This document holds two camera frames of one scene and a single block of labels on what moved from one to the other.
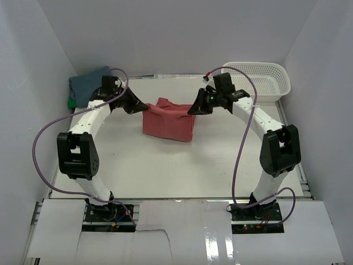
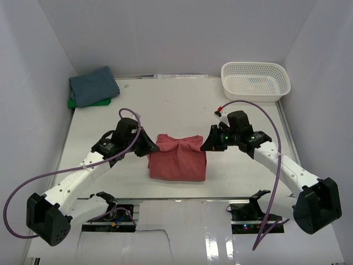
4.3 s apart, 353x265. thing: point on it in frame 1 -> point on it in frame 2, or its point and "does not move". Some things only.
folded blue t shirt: [83, 86] does not move
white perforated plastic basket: [263, 81] does not move
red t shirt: [169, 120] -> [182, 159]
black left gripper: [135, 105] -> [149, 147]
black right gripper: [198, 107] -> [212, 143]
